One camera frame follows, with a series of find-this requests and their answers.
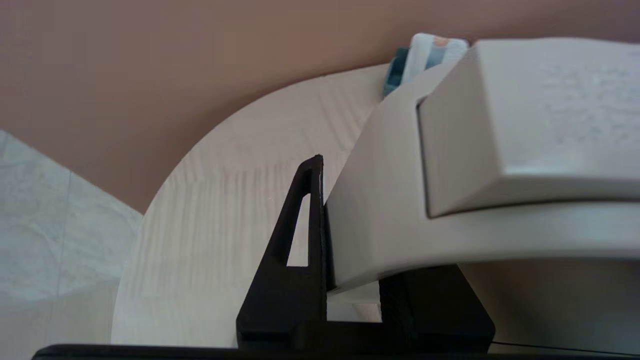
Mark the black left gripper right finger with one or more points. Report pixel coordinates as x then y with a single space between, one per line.
440 305

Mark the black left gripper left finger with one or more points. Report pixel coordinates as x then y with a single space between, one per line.
285 300

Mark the white electric kettle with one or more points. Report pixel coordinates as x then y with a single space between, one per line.
475 175

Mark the teal sachet holder tray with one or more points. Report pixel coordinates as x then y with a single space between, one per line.
395 75

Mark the white blue card holder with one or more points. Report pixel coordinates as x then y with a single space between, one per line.
417 57

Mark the white tea sachet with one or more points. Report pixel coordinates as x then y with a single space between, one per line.
450 50

